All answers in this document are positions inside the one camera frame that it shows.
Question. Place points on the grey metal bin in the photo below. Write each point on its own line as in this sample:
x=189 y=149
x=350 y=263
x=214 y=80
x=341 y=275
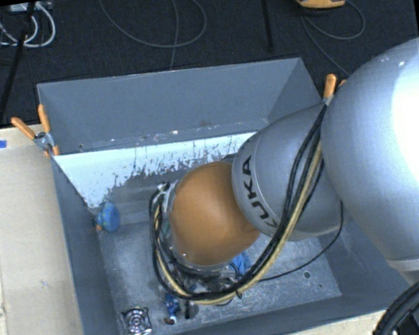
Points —
x=167 y=102

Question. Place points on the clear glass thing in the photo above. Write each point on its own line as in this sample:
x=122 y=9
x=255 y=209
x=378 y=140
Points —
x=137 y=321

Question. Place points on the blue round toy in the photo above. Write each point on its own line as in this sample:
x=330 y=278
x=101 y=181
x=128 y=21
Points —
x=108 y=217

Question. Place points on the light blue cloth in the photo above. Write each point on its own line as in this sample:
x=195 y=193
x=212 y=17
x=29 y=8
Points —
x=240 y=265

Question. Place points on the pale wood flat board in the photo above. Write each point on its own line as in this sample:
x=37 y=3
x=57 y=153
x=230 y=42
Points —
x=29 y=250

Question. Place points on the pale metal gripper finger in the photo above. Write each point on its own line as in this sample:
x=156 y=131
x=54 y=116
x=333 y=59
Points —
x=191 y=310

